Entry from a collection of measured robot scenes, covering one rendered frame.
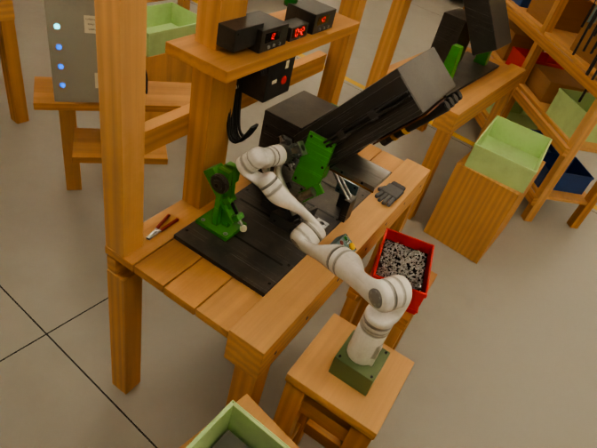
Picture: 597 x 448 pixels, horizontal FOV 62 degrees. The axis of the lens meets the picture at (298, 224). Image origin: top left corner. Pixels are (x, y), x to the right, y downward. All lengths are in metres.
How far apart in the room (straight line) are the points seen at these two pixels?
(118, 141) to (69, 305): 1.47
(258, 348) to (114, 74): 0.88
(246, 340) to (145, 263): 0.47
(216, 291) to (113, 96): 0.71
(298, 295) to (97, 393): 1.16
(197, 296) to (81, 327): 1.15
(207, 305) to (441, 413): 1.54
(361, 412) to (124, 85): 1.15
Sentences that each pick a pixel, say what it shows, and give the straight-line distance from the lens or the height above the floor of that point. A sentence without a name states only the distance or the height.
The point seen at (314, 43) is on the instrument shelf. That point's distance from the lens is 1.98.
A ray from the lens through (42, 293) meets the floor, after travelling 2.94.
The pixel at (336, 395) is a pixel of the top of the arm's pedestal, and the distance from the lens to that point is 1.62.
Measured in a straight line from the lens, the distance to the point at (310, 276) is 1.83.
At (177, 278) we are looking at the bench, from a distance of 1.77.
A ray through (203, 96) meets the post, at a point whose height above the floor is 1.37.
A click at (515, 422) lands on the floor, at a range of 3.03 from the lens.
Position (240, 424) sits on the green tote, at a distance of 1.45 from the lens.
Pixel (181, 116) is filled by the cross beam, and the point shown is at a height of 1.27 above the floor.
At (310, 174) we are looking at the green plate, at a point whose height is 1.13.
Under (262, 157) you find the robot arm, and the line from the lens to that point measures 1.60.
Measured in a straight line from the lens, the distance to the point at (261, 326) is 1.64.
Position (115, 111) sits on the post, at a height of 1.44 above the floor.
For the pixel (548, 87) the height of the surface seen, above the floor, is 0.86.
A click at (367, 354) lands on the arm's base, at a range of 1.56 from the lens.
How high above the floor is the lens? 2.18
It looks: 39 degrees down
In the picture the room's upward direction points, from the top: 15 degrees clockwise
